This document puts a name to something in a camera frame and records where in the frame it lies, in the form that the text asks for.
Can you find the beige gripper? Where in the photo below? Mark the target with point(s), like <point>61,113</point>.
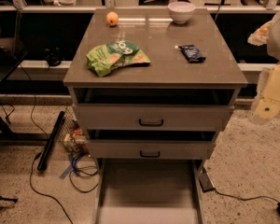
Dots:
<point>268,106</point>

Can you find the dark blue rxbar wrapper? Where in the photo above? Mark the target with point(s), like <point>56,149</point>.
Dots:
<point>192,54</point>

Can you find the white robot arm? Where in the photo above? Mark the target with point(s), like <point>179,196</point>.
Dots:
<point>269,34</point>

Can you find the grey drawer cabinet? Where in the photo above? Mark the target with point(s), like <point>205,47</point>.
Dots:
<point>169,79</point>

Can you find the open bottom drawer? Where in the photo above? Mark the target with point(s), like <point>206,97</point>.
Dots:
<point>149,192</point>

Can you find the small black floor box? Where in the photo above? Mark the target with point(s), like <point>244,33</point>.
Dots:
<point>206,182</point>

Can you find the white bowl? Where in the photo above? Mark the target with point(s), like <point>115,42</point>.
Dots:
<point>181,12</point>

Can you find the green chip bag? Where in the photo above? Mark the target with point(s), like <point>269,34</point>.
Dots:
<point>103,59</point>

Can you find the orange fruit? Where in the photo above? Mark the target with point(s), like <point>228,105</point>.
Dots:
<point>112,18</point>

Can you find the clutter of parts on floor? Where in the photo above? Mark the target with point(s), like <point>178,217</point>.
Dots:
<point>75,141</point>

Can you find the black object on ledge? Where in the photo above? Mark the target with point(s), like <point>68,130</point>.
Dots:
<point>53,57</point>

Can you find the black bar on floor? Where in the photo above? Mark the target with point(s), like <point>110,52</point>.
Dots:
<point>43,162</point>

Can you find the middle drawer with black handle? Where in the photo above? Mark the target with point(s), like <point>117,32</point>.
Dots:
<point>151,150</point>

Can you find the drawer with black handle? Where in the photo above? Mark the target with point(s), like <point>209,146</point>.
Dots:
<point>151,150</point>
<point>152,117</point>

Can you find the top drawer with black handle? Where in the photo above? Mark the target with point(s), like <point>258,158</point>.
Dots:
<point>152,117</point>

